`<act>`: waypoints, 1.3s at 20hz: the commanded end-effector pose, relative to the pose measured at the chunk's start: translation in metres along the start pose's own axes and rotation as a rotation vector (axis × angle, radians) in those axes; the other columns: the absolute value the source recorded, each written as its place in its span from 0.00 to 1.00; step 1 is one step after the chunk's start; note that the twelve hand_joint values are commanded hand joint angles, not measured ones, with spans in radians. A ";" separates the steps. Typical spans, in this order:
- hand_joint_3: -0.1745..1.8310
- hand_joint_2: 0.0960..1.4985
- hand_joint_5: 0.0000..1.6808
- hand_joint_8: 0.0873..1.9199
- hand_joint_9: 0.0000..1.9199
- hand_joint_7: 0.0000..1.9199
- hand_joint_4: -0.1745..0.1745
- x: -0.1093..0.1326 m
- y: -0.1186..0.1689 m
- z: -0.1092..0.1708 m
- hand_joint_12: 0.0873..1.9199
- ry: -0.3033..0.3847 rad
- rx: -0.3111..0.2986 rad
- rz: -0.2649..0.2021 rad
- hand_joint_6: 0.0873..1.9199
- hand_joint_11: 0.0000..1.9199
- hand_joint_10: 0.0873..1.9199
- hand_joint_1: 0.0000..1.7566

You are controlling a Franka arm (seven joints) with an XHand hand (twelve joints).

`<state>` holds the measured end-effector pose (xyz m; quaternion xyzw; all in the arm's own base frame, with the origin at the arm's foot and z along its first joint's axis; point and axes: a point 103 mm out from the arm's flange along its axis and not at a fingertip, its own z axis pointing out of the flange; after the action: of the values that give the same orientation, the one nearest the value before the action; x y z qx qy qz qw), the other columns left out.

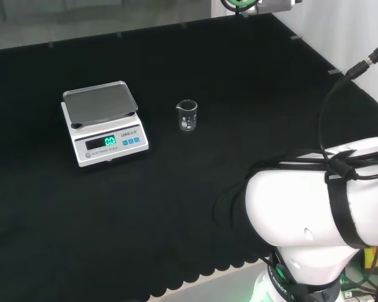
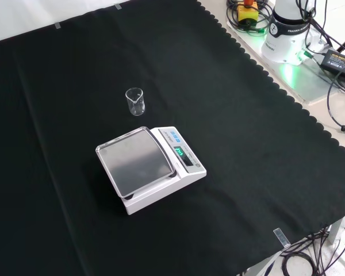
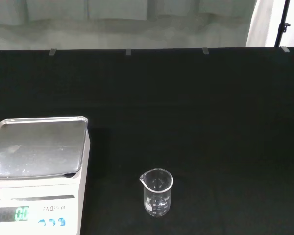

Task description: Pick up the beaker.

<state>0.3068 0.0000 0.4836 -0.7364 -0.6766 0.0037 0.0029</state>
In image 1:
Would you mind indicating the white electronic balance steel pan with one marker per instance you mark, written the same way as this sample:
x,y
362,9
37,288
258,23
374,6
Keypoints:
x,y
107,138

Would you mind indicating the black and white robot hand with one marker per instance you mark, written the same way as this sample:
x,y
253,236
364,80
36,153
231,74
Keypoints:
x,y
275,5

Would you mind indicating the small clear glass beaker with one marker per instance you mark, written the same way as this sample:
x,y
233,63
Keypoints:
x,y
187,118

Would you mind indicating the yellow stop button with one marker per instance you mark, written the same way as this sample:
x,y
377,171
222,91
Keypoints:
x,y
369,256

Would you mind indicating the black bench cloth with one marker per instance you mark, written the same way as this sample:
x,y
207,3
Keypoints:
x,y
176,195

